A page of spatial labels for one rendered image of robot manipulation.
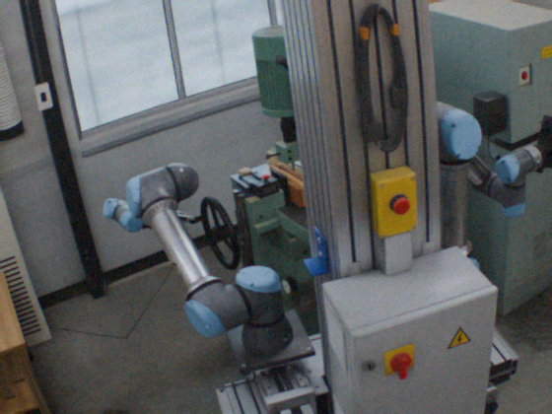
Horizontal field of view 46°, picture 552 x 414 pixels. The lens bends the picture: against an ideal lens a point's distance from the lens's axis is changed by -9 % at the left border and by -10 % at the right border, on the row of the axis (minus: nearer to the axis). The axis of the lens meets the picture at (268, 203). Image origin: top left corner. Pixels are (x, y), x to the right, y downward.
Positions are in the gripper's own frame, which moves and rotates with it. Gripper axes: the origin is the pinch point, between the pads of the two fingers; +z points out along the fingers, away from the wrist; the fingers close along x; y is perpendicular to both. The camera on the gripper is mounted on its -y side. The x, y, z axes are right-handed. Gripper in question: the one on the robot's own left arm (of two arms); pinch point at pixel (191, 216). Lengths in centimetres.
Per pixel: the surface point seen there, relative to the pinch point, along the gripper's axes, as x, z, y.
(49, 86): -106, -41, -21
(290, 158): 14.2, 24.1, -32.4
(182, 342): -41, 38, 77
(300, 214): 33.1, 22.4, -17.2
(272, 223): 26.0, 17.5, -10.3
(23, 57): -114, -58, -31
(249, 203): 23.4, 7.5, -15.3
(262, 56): 14, 0, -65
